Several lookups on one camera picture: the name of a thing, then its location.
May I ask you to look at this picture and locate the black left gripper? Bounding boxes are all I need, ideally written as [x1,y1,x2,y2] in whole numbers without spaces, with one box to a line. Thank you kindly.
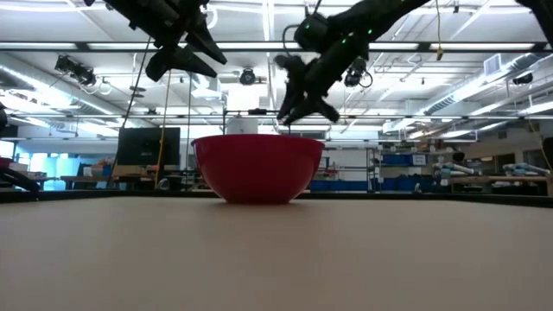
[102,0,228,84]

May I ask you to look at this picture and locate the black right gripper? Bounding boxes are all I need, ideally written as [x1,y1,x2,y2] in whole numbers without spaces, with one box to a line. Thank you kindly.
[274,32,372,127]

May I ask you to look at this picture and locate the red plastic bowl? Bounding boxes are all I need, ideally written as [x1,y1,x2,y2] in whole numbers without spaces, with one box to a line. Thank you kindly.
[191,133,326,206]

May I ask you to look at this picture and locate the row of blue floor bins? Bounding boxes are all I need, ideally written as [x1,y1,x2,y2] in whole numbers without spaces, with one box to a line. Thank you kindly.
[309,180,369,193]

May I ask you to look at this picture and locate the black computer monitor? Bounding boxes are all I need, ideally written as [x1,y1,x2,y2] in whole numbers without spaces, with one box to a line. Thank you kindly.
[117,126,181,167]

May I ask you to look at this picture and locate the blue storage bins with label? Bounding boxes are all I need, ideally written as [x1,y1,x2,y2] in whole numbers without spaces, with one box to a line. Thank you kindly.
[382,153,429,167]

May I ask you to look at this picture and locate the wooden desk with clutter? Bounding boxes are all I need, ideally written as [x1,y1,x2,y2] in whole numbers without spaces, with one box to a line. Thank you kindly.
[60,159,126,191]

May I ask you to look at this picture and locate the wooden workbench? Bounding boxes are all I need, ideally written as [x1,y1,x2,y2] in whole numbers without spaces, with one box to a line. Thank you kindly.
[447,175,553,196]

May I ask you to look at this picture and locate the black camera with looped cable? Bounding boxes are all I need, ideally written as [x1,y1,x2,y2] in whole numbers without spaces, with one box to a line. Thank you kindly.
[343,57,374,89]

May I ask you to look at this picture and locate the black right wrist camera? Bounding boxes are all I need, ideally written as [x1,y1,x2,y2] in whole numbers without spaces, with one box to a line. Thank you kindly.
[295,11,331,54]

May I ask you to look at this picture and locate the round black ceiling camera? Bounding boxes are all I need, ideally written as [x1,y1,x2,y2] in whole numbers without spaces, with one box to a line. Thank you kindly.
[238,67,257,86]

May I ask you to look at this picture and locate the thin black hanging cable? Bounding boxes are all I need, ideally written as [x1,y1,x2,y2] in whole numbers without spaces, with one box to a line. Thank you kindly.
[106,36,153,183]

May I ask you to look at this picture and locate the black rig-mounted camera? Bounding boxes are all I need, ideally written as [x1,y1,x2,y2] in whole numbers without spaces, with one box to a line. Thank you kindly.
[54,54,99,87]

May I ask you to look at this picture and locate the hanging yellow cable with plug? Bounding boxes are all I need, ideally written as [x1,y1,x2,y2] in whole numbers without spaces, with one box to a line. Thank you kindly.
[435,0,445,61]

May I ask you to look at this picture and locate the thick black cable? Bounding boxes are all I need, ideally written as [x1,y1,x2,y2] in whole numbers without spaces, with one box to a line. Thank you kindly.
[0,167,42,196]

